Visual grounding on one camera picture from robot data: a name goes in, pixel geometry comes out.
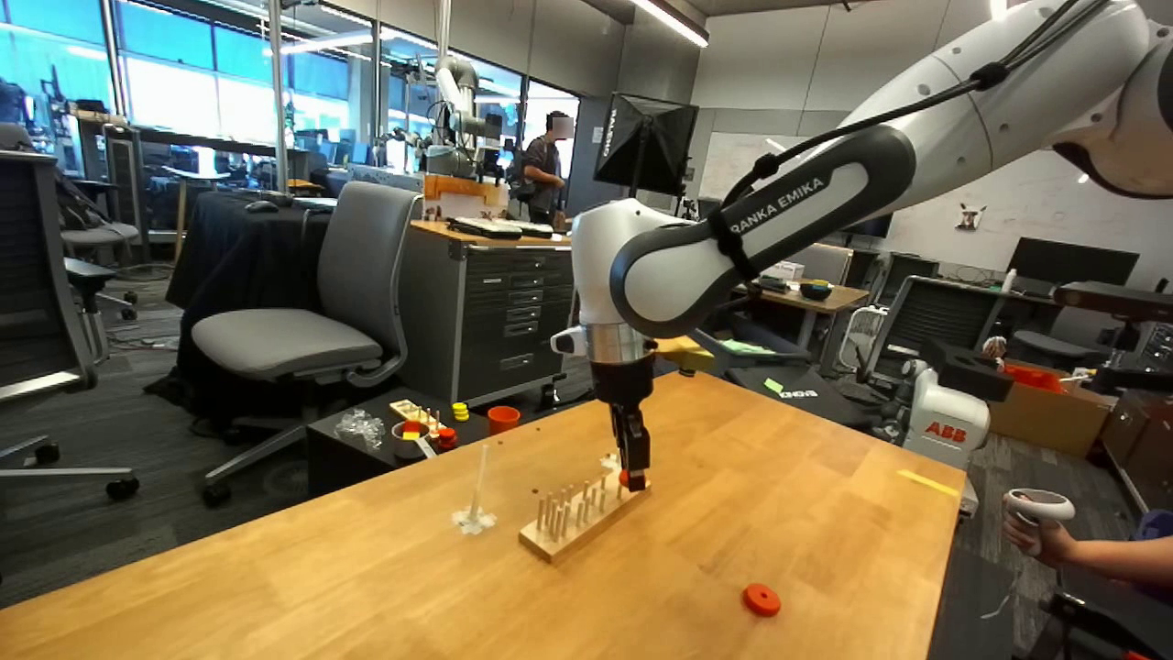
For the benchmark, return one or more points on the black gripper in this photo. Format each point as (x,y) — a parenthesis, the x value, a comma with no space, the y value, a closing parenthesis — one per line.
(623,389)

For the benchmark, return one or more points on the white VR controller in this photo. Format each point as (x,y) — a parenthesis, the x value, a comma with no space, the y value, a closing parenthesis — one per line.
(1035,504)

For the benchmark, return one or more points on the person forearm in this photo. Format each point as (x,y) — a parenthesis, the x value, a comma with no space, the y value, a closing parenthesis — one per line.
(1124,560)

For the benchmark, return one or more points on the white lab robot arm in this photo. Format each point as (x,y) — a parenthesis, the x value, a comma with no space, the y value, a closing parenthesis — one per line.
(456,117)

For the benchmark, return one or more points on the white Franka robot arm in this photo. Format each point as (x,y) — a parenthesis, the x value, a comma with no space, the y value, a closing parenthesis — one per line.
(854,184)

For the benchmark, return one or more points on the white ABB robot base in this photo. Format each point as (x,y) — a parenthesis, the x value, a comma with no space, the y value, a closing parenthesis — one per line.
(944,422)

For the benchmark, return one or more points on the wooden peg stand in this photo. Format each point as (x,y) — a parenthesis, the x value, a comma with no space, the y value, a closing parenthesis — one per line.
(583,516)

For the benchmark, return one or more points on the person hand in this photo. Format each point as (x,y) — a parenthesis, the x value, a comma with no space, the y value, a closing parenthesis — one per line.
(1058,546)

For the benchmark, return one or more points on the orange plastic cup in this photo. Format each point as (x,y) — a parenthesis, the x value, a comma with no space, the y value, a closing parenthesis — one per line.
(505,420)

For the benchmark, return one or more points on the grey storage bin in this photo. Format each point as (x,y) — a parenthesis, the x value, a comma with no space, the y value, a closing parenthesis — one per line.
(744,349)

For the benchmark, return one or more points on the yellow plastic toy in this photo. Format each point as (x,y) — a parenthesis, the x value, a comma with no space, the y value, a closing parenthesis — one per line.
(461,412)

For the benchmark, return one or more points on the red plastic toy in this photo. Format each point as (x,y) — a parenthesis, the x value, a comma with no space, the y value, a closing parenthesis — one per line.
(444,438)

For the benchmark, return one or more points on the grey metal drawer cabinet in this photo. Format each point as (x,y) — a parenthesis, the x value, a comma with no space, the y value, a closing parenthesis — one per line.
(488,312)

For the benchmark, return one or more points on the white plastic spoon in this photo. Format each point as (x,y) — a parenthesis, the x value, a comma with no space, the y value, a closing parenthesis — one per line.
(423,449)

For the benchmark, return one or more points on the small white bowl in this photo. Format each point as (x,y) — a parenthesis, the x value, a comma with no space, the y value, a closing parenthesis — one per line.
(413,429)

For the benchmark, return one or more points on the long wooden desk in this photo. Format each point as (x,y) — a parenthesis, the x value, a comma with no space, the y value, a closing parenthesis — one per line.
(831,297)

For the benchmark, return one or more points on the small black side table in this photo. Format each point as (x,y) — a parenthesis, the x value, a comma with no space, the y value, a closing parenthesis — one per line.
(369,460)

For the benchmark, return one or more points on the clear crumpled plastic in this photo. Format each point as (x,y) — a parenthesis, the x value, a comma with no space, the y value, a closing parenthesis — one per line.
(357,427)

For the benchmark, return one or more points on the yellow tape strip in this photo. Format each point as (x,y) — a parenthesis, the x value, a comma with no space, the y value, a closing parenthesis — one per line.
(929,482)

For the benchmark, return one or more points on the man in dark shirt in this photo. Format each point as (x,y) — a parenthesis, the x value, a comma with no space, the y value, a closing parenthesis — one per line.
(538,167)

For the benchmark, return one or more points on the light wooden box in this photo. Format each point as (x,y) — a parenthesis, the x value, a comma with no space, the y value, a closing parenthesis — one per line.
(465,194)

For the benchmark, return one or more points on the black mesh office chair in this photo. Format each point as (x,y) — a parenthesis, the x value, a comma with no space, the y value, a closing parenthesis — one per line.
(939,321)

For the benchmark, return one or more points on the orange cloth bundle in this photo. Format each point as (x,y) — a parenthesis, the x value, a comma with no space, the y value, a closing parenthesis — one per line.
(1035,374)

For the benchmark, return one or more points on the cardboard box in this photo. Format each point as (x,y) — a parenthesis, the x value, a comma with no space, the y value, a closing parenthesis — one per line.
(1050,420)

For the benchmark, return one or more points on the black draped cloth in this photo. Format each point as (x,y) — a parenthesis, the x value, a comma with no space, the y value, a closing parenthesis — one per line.
(242,280)

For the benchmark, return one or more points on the black wide monitor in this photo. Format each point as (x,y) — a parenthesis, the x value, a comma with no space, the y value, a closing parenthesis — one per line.
(1077,263)

